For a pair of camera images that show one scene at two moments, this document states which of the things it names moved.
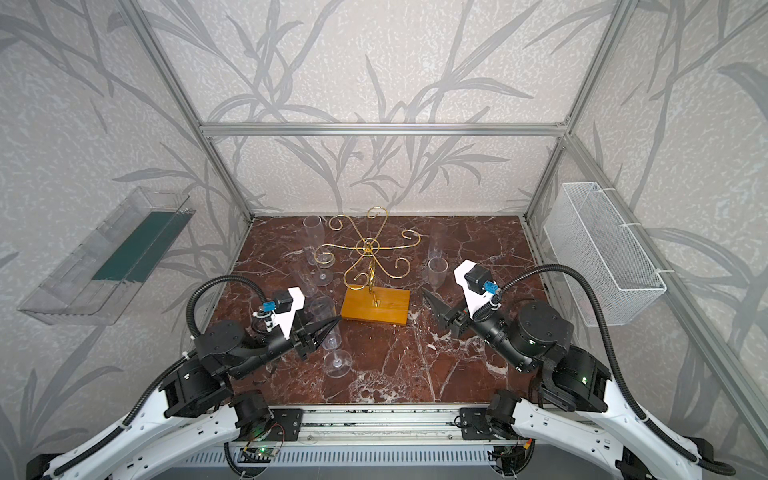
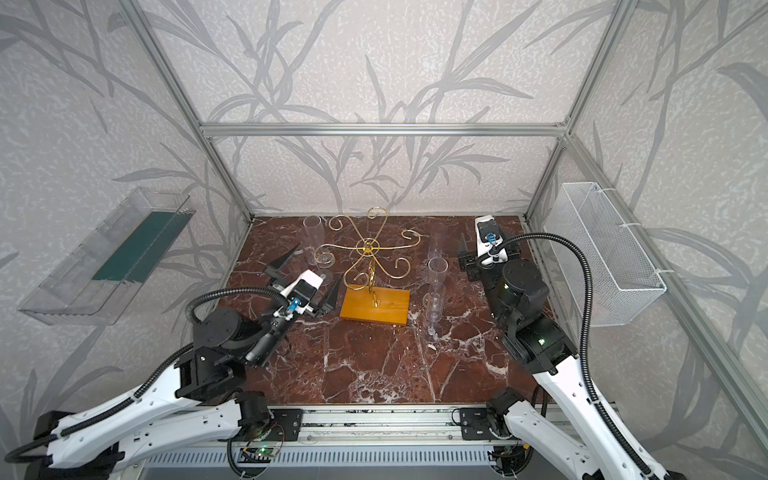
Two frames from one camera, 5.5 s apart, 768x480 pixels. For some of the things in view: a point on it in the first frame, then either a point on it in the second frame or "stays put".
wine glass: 437,271 stays put
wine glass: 314,233 stays put
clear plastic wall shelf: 94,282 stays put
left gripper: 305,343 to 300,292
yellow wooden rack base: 376,305 stays put
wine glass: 336,364 to 434,303
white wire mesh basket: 588,230 stays put
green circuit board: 256,455 stays put
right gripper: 457,318 to 471,263
